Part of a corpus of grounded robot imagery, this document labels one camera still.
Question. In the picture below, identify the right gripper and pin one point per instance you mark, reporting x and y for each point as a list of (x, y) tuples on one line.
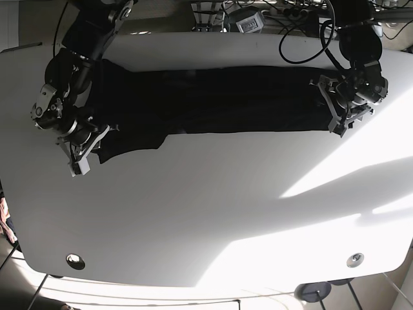
[(77, 140)]

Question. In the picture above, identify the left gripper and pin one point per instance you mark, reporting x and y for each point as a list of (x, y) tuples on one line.
[(341, 109)]

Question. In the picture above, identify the black T-shirt with print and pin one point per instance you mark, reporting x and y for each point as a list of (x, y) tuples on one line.
[(143, 108)]

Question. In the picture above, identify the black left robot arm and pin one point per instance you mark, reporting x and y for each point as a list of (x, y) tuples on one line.
[(350, 42)]

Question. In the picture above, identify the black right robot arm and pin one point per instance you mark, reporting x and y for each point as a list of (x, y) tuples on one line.
[(69, 74)]

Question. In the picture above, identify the left table grommet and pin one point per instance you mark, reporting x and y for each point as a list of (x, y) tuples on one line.
[(75, 261)]

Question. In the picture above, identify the table grommet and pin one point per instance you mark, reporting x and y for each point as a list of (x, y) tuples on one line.
[(75, 261), (355, 260)]

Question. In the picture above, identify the grey socket box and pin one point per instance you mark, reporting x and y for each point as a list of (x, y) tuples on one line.
[(247, 20)]

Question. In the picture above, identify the right table grommet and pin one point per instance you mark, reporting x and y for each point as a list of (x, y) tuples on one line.
[(355, 260)]

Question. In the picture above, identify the round black stand base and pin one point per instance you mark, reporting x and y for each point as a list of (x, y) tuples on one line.
[(313, 292)]

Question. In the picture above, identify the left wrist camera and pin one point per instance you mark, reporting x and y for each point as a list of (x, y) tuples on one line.
[(338, 128)]

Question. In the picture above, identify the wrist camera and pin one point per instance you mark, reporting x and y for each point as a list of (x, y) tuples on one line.
[(79, 167), (338, 128)]

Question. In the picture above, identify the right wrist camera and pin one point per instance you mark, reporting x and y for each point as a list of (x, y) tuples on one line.
[(79, 167)]

